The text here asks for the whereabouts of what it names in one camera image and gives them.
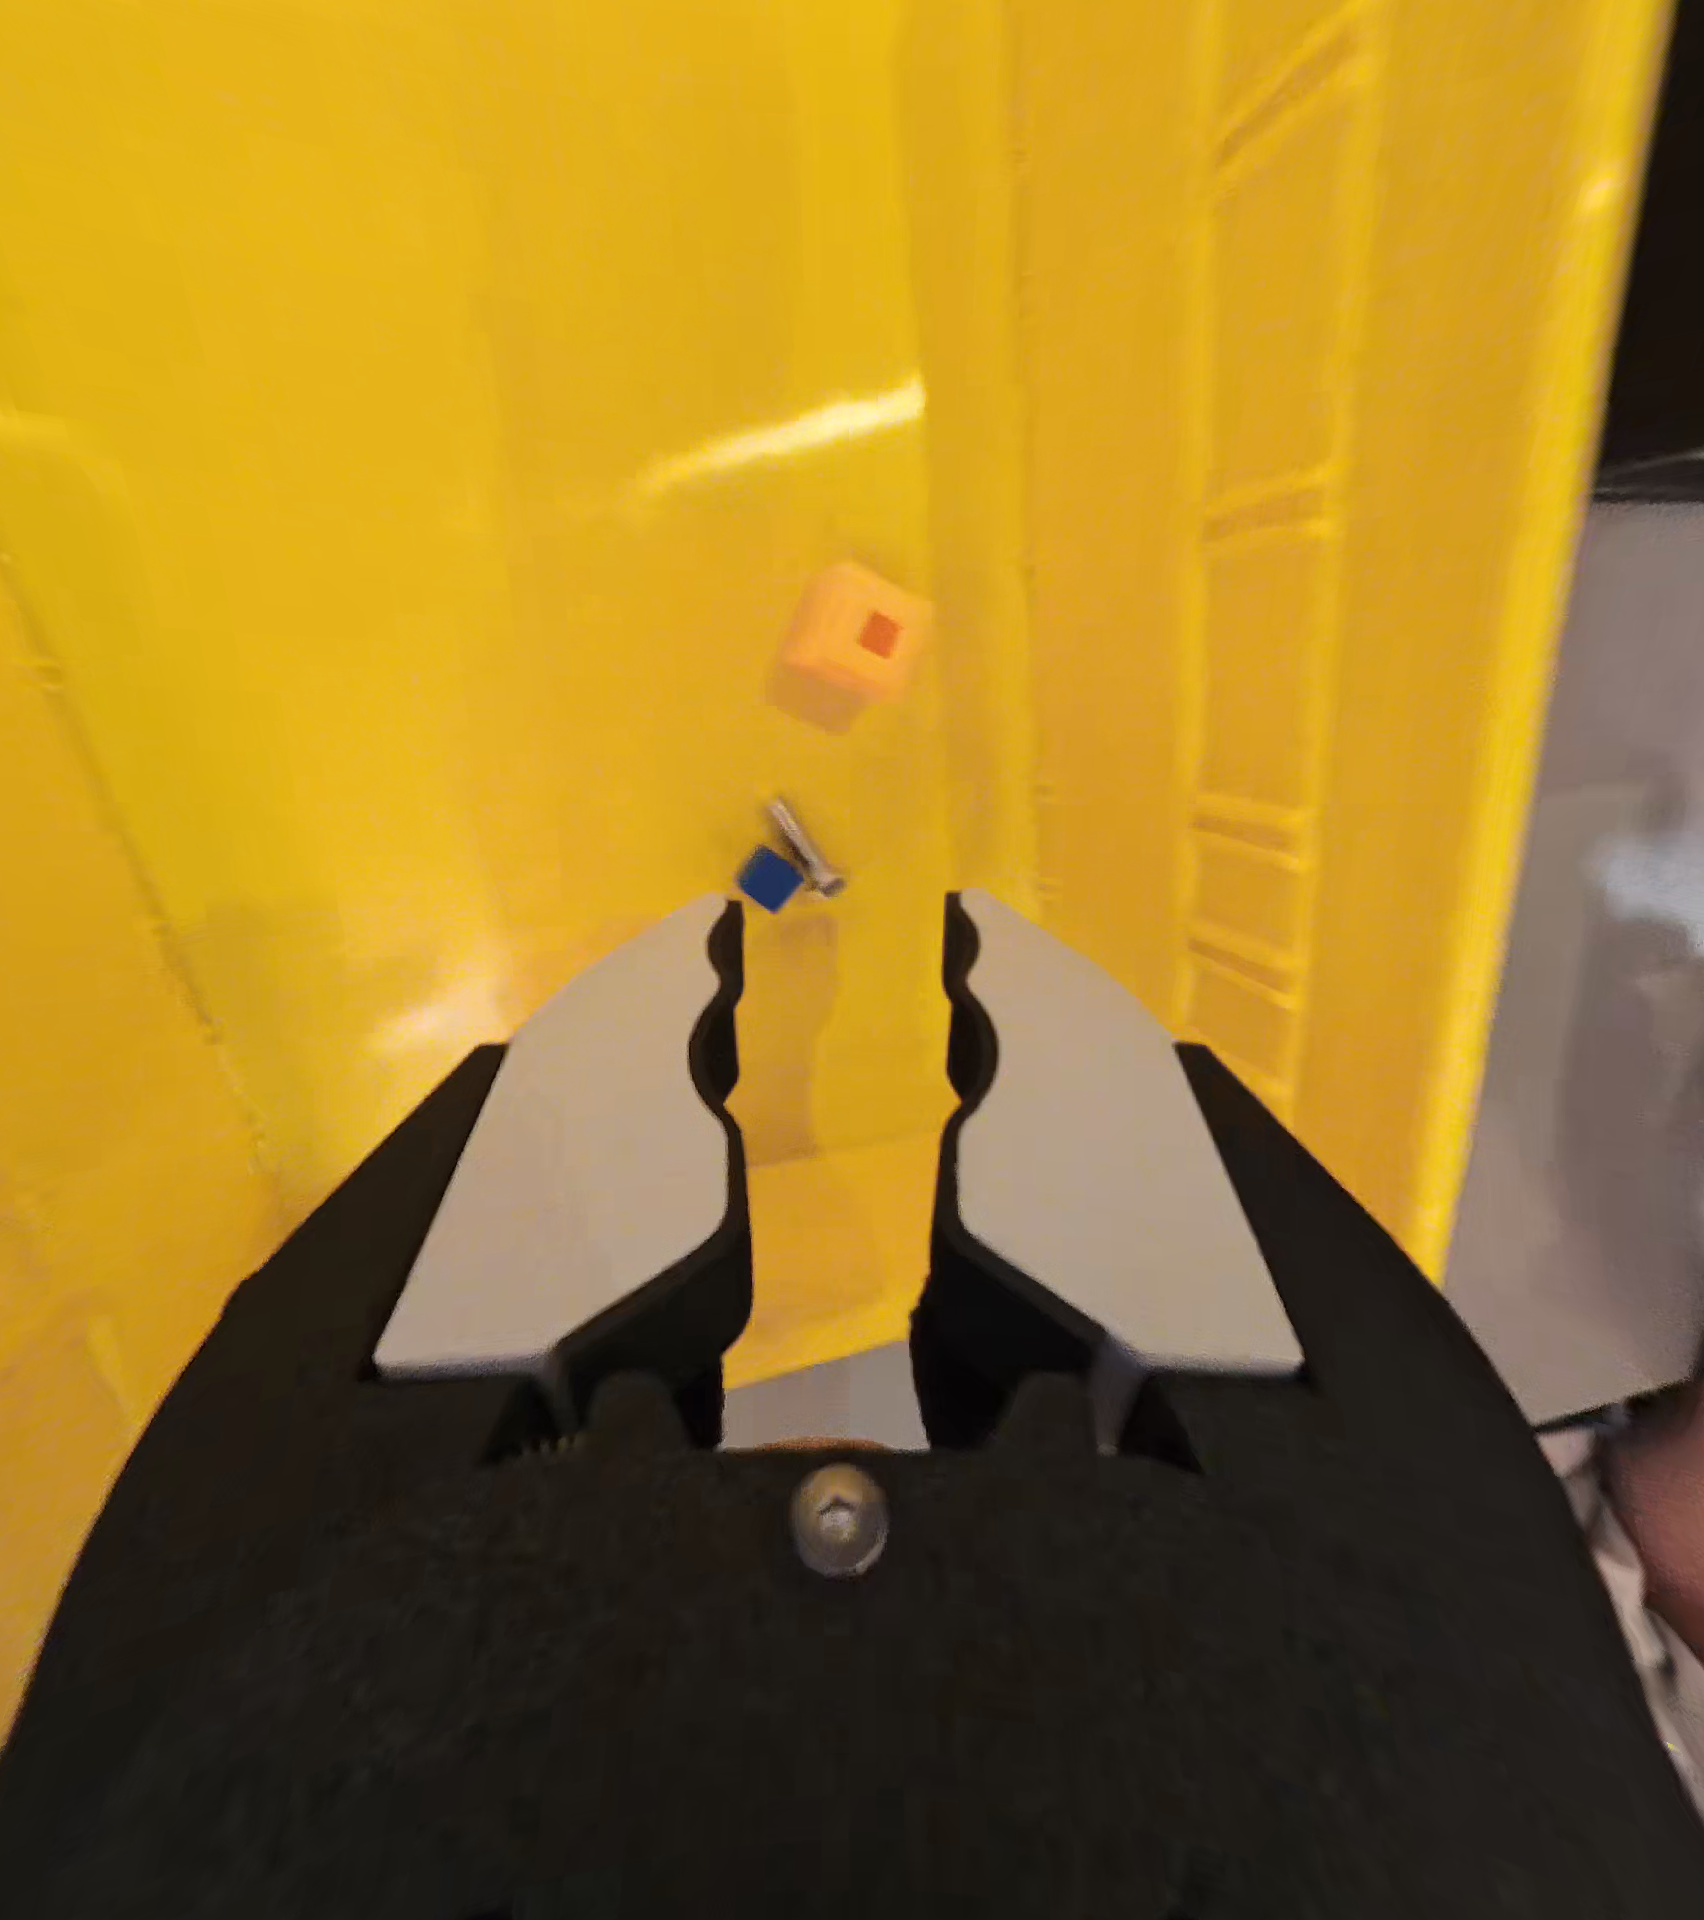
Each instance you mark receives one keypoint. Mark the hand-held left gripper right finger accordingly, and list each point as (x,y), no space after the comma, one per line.
(1107,1184)

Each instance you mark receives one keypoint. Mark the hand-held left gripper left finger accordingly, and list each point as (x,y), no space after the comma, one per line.
(566,1171)

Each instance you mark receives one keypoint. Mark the small blue cube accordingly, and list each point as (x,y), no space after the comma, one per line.
(771,879)

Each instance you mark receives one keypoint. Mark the small metal screw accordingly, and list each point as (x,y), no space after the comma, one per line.
(796,841)

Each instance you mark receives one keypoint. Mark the yellow plastic bin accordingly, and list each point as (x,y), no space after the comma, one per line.
(343,451)

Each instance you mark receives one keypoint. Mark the hollow orange cube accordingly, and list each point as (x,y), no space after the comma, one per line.
(831,660)

